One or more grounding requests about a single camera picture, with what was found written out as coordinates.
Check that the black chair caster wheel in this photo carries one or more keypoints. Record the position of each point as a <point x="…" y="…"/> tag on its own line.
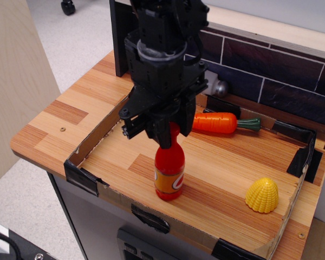
<point x="68" y="7"/>

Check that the orange plastic toy carrot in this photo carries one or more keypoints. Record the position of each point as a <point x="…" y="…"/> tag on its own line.
<point x="223" y="122"/>

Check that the red hot sauce bottle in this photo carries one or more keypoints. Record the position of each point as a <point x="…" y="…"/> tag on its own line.
<point x="169" y="168"/>

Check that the cardboard fence with black tape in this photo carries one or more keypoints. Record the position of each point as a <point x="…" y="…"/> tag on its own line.
<point x="211" y="213"/>

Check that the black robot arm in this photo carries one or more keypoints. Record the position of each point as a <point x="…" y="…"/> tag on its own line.
<point x="164" y="24"/>

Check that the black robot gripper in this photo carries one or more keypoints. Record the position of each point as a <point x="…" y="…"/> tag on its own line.
<point x="165" y="87"/>

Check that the yellow plastic corn piece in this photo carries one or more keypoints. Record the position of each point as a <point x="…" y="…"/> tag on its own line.
<point x="262" y="196"/>

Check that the grey salt shaker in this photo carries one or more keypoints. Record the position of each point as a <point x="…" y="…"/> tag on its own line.
<point x="215" y="85"/>

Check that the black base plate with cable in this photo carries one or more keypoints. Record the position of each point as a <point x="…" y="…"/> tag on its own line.
<point x="15" y="247"/>

